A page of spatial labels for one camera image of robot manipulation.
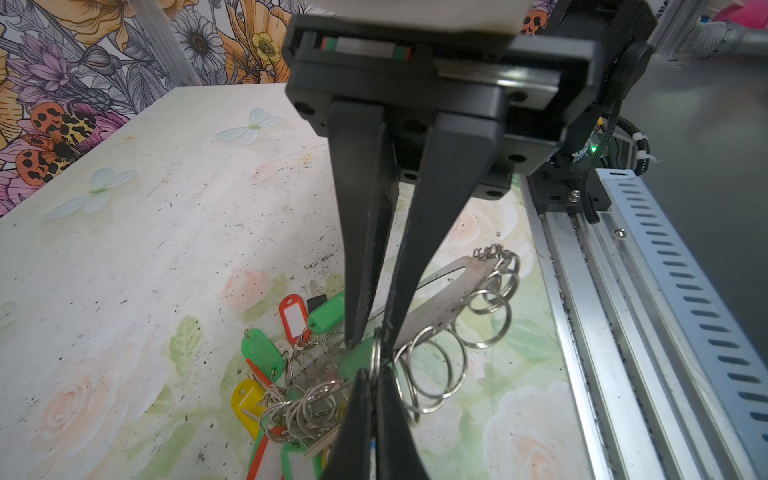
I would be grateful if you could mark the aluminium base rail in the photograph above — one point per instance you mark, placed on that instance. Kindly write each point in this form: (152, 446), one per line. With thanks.
(645, 404)

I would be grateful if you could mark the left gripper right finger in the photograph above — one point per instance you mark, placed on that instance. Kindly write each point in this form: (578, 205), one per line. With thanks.
(396, 454)

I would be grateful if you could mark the large metal keyring with keys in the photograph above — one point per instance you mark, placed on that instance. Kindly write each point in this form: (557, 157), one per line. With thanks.
(296, 398)

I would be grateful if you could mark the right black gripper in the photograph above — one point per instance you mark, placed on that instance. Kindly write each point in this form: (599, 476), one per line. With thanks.
(374, 91)

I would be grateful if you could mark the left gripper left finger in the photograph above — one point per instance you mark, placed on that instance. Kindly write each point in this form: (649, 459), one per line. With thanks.
(350, 455)

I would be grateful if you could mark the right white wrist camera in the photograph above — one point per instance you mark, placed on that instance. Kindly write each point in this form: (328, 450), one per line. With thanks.
(493, 16)

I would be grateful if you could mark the white vented panel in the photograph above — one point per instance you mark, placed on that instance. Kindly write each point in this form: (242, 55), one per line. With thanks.
(732, 365)

